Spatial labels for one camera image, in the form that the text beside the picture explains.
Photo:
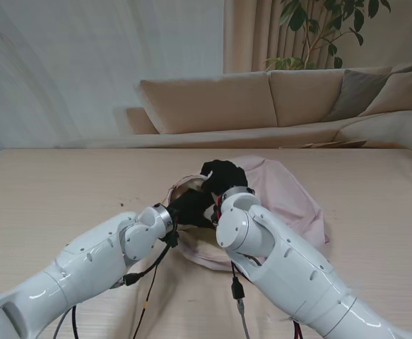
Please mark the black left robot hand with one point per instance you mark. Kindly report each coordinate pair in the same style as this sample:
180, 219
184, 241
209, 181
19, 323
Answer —
191, 208

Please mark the pink backpack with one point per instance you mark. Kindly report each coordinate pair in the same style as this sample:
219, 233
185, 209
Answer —
287, 197

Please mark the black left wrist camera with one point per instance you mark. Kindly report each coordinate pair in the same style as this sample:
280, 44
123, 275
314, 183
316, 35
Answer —
171, 239

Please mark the beige sofa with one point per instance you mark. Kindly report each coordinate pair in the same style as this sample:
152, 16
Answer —
209, 106

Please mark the tall green houseplant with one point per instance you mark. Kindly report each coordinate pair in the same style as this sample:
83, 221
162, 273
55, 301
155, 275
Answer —
297, 17

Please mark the beige cushion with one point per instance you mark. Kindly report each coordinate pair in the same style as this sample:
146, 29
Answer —
403, 92

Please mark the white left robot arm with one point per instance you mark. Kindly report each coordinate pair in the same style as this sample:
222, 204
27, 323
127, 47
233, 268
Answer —
85, 261

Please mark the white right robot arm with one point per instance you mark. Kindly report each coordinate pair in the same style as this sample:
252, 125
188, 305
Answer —
280, 265

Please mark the grey cushion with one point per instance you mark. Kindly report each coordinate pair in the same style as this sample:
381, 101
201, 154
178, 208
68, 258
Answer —
357, 92

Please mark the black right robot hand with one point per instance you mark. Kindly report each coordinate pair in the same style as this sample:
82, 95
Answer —
227, 176

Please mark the beige curtain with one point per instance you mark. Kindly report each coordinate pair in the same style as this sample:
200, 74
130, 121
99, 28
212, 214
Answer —
248, 35

